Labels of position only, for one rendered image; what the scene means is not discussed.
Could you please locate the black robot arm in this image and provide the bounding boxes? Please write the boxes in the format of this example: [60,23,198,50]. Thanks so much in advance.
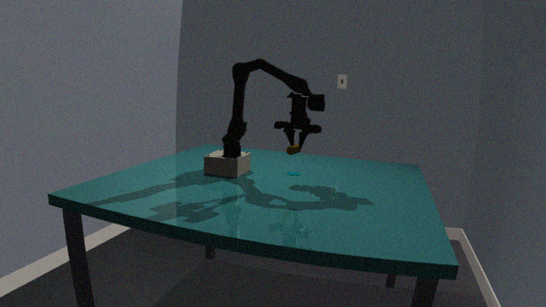
[222,59,325,158]

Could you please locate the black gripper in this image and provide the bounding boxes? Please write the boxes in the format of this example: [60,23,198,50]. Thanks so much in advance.
[274,109,321,149]

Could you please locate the yellow tall cylinder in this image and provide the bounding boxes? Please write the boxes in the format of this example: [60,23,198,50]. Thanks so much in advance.
[287,144,301,155]

